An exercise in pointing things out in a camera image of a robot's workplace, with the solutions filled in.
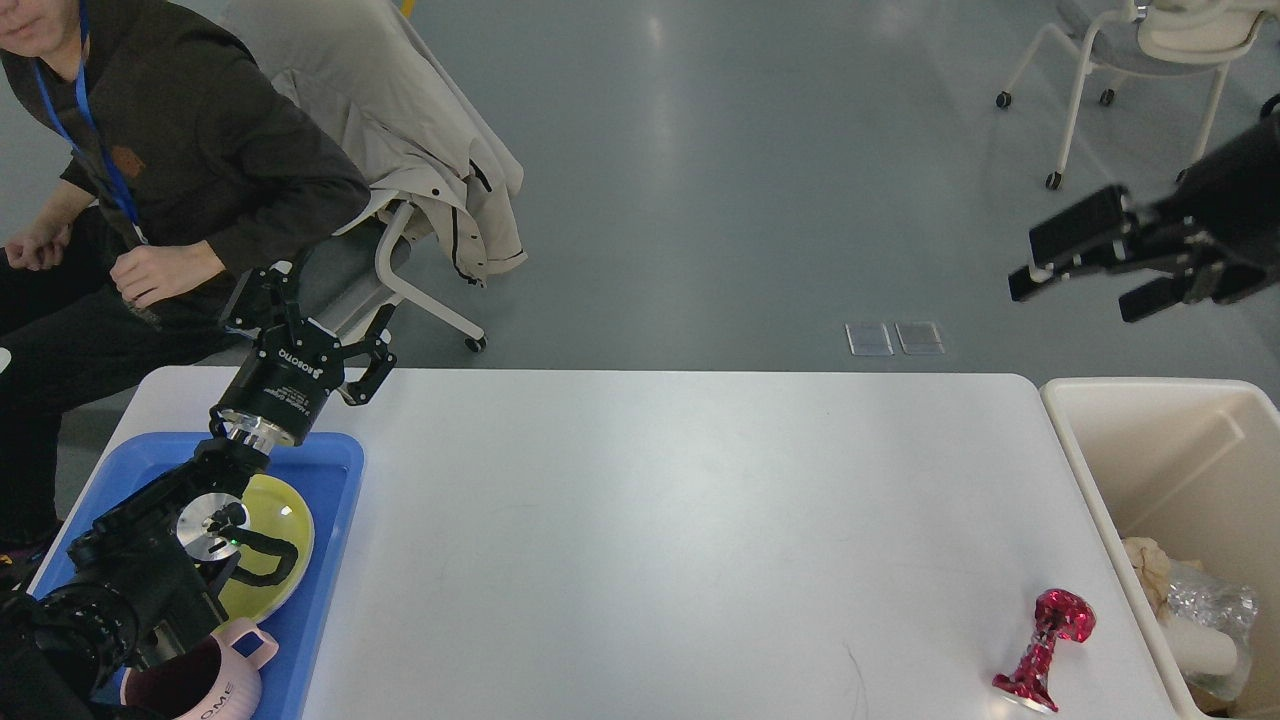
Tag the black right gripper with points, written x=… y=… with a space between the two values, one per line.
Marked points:
x=1231 y=195

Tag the white paper cup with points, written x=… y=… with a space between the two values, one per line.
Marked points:
x=1198 y=649

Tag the silver foil bag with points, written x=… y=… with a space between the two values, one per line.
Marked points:
x=1229 y=607

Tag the white chair right background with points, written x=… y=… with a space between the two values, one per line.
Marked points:
x=1144 y=39

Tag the yellow plastic plate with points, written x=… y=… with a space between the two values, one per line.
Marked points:
x=275 y=510

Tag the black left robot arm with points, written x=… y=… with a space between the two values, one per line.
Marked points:
x=147 y=574

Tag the white chair left background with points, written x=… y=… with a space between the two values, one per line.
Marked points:
x=369 y=51

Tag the pink mug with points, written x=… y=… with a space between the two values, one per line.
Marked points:
x=220 y=678

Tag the red foil wrapper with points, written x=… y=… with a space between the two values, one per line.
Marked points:
x=1059 y=615

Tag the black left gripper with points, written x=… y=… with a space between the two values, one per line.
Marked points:
x=295 y=363

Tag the white chair background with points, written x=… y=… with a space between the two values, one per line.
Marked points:
x=369 y=51
x=1144 y=39

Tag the beige jacket on chair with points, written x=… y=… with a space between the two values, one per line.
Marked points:
x=475 y=228

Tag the blue plastic tray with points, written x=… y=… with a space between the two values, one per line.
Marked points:
x=326 y=470

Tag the white plastic bin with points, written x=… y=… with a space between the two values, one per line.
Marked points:
x=1193 y=464

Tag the seated person dark clothes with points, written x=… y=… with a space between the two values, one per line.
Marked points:
x=175 y=137

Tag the brown paper ball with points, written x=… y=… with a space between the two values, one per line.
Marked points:
x=1153 y=569

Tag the person left hand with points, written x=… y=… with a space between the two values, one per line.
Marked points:
x=149 y=273

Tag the person right hand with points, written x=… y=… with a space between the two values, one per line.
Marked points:
x=38 y=248

